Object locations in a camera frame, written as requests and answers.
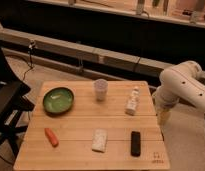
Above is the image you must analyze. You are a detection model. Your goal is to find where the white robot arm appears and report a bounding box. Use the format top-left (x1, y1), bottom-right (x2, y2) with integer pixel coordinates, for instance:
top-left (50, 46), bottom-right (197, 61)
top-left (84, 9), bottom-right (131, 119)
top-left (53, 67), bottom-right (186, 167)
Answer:
top-left (153, 61), bottom-right (205, 125)

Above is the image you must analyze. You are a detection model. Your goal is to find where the white plastic bottle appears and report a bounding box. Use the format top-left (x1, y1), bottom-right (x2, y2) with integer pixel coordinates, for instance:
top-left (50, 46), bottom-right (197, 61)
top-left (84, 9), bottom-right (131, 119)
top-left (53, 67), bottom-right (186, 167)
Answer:
top-left (125, 86), bottom-right (139, 115)

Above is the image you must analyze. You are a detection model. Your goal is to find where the black remote control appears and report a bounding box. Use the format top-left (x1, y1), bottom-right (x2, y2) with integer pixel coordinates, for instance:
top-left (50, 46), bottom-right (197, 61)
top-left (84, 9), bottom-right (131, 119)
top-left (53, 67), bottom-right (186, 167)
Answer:
top-left (131, 131), bottom-right (141, 157)

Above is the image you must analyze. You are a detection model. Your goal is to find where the wooden table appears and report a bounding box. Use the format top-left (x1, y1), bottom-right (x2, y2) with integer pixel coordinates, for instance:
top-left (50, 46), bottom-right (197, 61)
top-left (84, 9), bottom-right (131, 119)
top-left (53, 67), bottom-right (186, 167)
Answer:
top-left (14, 81), bottom-right (170, 171)

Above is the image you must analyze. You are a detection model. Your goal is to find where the green bowl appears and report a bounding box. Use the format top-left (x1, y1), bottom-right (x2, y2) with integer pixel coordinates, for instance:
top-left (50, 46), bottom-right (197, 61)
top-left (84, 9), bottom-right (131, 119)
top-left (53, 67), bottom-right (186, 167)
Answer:
top-left (42, 87), bottom-right (74, 115)

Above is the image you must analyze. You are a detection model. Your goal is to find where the orange carrot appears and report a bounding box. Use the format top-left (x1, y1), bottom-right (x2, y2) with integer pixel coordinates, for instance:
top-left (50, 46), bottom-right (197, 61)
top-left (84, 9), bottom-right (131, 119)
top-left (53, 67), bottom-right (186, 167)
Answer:
top-left (44, 128), bottom-right (59, 147)

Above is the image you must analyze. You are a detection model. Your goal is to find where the black chair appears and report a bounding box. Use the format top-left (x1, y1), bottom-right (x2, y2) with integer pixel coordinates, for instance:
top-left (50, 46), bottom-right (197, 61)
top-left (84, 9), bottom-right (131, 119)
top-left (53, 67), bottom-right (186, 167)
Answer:
top-left (0, 46), bottom-right (34, 156)

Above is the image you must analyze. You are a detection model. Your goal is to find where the black cable on floor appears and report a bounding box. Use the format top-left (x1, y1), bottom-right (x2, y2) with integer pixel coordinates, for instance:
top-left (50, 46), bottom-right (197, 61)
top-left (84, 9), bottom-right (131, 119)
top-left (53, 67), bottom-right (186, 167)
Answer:
top-left (21, 40), bottom-right (37, 83)

